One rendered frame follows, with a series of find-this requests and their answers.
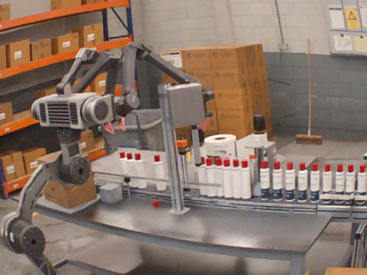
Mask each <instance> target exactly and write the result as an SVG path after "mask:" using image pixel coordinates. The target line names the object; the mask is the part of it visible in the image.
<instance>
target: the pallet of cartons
mask: <svg viewBox="0 0 367 275"><path fill-rule="evenodd" d="M159 54H160V57H162V58H164V59H165V60H166V61H168V62H169V63H171V64H172V65H173V66H175V67H177V68H178V69H180V70H181V71H182V72H184V73H185V74H187V75H190V76H192V77H195V78H196V79H197V80H198V81H200V83H201V86H202V87H203V88H210V89H211V91H212V92H213V93H214V99H213V100H211V101H208V102H206V109H207V112H212V117H209V119H208V122H207V124H206V129H205V131H204V137H205V138H208V137H211V136H215V135H233V136H235V137H236V141H238V140H240V139H242V138H245V137H246V136H249V135H251V134H253V133H254V132H255V131H254V130H253V117H254V116H255V115H263V116H264V119H265V125H266V130H265V132H267V141H268V142H276V145H277V138H276V135H272V121H271V118H270V116H271V107H270V99H269V87H268V84H267V71H266V69H265V61H264V55H263V46H262V43H259V44H256V43H251V44H247V43H241V44H235V43H231V44H212V45H209V46H192V47H180V48H175V49H169V50H165V51H162V52H159ZM162 78H163V83H167V82H170V87H171V83H172V82H175V83H176V86H178V85H180V84H179V83H178V82H177V81H175V80H174V79H172V78H171V77H169V76H168V75H167V74H165V73H164V72H163V73H162ZM190 129H191V125H187V126H182V127H175V131H176V140H178V139H179V138H183V139H184V140H187V146H186V147H185V149H186V148H191V146H192V145H193V143H192V142H191V136H190ZM190 152H192V151H191V149H190Z"/></svg>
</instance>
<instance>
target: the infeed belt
mask: <svg viewBox="0 0 367 275"><path fill-rule="evenodd" d="M93 180H94V183H96V184H103V185H105V184H108V183H111V184H118V185H121V186H120V187H121V188H126V189H128V187H125V186H124V185H123V182H120V181H113V180H106V179H100V178H93ZM130 189H133V190H145V191H149V192H152V193H165V194H171V189H170V188H166V190H165V191H161V192H158V191H157V187H154V186H153V185H147V188H143V189H139V188H138V187H137V188H130ZM189 192H190V195H192V197H197V198H210V199H217V200H220V199H223V200H229V201H247V202H254V203H255V202H259V203H276V204H277V203H281V204H293V205H295V204H298V205H302V204H304V205H314V206H316V205H318V204H319V203H320V202H321V200H322V199H319V202H318V203H311V202H310V198H307V201H305V202H304V203H299V202H298V198H295V200H294V201H293V202H286V201H285V198H286V197H282V198H283V199H282V200H281V201H279V202H275V201H273V196H271V197H270V199H269V200H268V201H261V200H260V199H261V196H251V198H250V199H242V198H240V199H234V198H225V197H224V196H223V197H220V198H218V197H216V196H215V197H208V196H201V195H200V191H195V190H191V191H189Z"/></svg>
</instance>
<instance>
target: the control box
mask: <svg viewBox="0 0 367 275"><path fill-rule="evenodd" d="M166 90H167V99H168V109H169V116H170V123H171V127H182V126H187V125H194V124H198V123H203V122H206V119H205V112H204V98H203V94H202V90H201V85H200V84H196V83H191V84H189V85H178V86H176V87H169V88H167V89H166Z"/></svg>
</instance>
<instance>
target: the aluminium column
mask: <svg viewBox="0 0 367 275"><path fill-rule="evenodd" d="M169 87H170V82H167V83H160V84H158V93H159V94H167V90H166V89H167V88H169ZM159 102H160V110H161V117H170V116H169V109H168V99H167V98H166V99H159ZM162 128H163V139H164V146H165V152H166V160H167V165H168V176H169V183H170V189H171V200H172V206H173V211H175V212H182V211H183V210H185V208H184V196H183V190H182V183H181V171H180V164H179V157H178V151H177V144H176V131H175V128H174V127H171V123H170V122H162Z"/></svg>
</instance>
